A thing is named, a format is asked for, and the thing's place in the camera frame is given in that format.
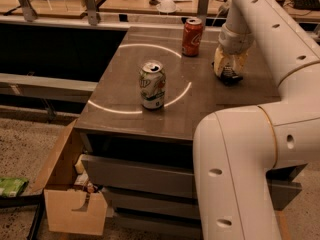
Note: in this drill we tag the black rxbar chocolate bar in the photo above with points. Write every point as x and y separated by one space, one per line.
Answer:
226 74

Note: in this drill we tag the grey metal bracket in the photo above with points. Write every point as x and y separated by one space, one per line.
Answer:
92 12
27 10
202 10

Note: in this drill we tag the cardboard box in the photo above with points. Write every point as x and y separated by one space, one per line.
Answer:
68 208

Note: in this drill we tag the grey metal bracket middle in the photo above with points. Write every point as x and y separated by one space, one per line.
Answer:
92 12

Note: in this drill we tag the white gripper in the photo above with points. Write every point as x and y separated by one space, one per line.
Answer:
234 41

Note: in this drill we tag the white bowl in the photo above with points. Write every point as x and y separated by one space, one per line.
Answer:
166 6

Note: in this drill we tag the grey metal bracket left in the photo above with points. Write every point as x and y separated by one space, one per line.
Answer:
27 10

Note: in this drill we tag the grey drawer cabinet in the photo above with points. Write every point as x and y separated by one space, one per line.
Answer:
144 158

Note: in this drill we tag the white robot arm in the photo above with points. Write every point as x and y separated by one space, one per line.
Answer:
234 148

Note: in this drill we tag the grey metal bracket right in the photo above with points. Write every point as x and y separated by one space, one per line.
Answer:
202 10

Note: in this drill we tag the green white 7up can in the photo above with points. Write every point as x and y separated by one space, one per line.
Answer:
152 81

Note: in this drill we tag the orange soda can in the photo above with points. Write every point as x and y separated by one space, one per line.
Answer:
192 33

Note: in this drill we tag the green snack bag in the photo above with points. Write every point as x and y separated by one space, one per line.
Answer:
12 186

